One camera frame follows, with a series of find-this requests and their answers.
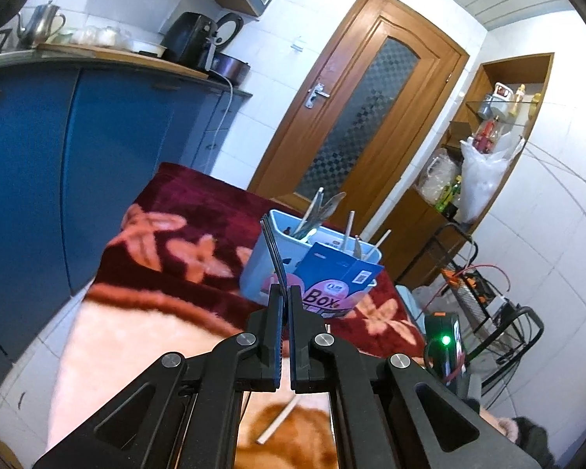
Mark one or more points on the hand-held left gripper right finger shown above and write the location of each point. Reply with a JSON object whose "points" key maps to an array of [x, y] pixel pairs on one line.
{"points": [[295, 347]]}

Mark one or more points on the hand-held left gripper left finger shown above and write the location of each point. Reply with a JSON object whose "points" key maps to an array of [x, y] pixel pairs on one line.
{"points": [[276, 342]]}

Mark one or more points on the light blue utensil holder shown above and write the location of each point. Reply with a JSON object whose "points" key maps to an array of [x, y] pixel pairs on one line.
{"points": [[259, 268]]}

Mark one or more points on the white chopstick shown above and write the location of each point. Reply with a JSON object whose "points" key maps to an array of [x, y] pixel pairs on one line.
{"points": [[276, 422], [348, 232]]}

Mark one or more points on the cream spoon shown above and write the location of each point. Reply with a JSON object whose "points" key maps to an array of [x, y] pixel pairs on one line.
{"points": [[308, 233]]}

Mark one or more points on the steel table knife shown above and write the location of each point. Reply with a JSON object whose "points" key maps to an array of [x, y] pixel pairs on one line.
{"points": [[315, 207]]}

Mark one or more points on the steel spoon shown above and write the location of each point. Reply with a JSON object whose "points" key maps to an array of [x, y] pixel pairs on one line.
{"points": [[332, 205]]}

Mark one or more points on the person's right forearm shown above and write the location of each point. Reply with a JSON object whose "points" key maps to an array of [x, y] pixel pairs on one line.
{"points": [[532, 442]]}

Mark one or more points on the person's right hand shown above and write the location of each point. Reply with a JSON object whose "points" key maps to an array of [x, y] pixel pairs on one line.
{"points": [[498, 425]]}

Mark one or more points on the black metal cart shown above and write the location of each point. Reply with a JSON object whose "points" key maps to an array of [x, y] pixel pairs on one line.
{"points": [[512, 332]]}

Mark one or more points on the purple printed cardboard label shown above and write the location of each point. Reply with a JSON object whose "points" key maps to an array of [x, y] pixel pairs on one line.
{"points": [[332, 268]]}

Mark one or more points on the red floral blanket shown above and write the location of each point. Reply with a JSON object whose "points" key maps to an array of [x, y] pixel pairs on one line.
{"points": [[127, 342]]}

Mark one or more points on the green bottle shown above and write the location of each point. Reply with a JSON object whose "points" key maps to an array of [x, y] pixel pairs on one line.
{"points": [[449, 195]]}

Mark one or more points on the clear plastic bag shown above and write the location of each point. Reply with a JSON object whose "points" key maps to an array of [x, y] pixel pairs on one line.
{"points": [[437, 176]]}

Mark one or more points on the white plastic bag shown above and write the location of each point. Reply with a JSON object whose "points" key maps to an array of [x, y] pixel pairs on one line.
{"points": [[483, 180]]}

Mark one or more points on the red bottle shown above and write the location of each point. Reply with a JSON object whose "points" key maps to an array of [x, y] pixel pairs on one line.
{"points": [[486, 137]]}

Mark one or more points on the wooden door with glass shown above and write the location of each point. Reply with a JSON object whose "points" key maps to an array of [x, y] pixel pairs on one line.
{"points": [[322, 122]]}

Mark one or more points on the dark slow cooker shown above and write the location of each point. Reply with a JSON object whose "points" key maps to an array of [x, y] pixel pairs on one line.
{"points": [[232, 68]]}

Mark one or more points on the blue base cabinets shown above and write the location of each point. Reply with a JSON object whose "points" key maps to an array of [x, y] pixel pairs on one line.
{"points": [[29, 156]]}

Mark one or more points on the black air fryer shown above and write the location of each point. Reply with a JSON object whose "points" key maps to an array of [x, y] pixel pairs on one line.
{"points": [[185, 39]]}

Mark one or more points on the white dish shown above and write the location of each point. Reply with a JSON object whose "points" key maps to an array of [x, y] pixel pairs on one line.
{"points": [[146, 48]]}

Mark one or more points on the steel kettle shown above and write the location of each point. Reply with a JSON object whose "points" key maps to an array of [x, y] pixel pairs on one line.
{"points": [[39, 24]]}

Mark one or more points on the wooden wall niche shelf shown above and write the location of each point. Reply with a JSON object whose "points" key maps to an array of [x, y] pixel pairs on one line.
{"points": [[537, 88]]}

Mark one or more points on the white light switch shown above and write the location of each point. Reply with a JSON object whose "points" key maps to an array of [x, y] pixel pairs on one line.
{"points": [[298, 45]]}

